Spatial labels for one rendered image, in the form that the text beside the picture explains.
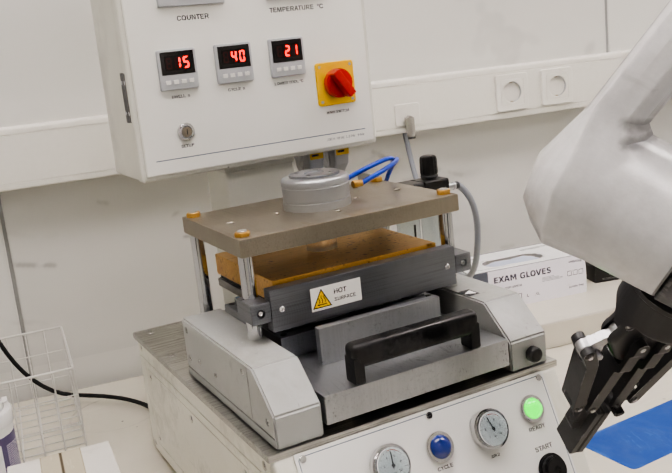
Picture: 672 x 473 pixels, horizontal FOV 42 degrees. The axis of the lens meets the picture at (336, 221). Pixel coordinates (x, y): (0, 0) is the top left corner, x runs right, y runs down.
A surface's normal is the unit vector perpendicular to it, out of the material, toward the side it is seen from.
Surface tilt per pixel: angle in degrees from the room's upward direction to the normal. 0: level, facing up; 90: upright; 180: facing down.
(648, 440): 0
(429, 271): 90
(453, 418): 65
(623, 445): 0
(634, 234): 94
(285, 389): 41
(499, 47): 90
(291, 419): 90
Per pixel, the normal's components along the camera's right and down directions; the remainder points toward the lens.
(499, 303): 0.23, -0.65
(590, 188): -0.33, 0.17
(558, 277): 0.31, 0.17
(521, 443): 0.39, -0.29
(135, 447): -0.10, -0.97
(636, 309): -0.82, 0.26
